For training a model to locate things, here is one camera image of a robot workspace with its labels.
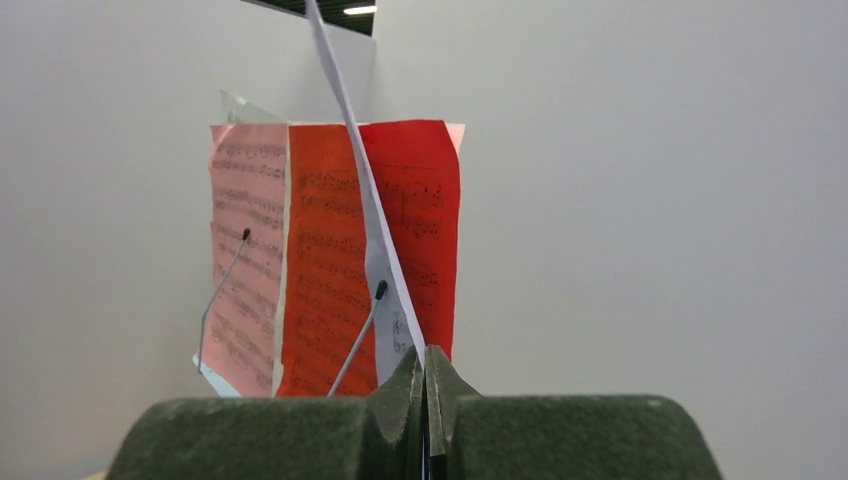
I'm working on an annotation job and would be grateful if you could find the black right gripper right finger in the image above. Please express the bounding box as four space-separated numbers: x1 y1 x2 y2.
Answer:
424 346 722 479

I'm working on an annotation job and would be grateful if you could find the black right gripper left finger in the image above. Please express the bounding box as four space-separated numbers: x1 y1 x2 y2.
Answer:
106 352 424 479

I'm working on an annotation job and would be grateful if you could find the purple sheet music page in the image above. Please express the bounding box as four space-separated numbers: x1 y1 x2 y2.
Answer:
305 1 425 384

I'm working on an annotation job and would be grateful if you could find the light blue music stand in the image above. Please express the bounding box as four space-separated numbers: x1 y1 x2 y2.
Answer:
197 93 378 397

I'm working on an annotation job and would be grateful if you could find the red sheet music page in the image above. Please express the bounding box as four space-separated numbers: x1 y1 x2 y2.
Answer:
277 120 465 397

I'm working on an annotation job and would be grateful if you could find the pink sheet music page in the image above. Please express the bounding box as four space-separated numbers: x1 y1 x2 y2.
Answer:
199 123 288 397

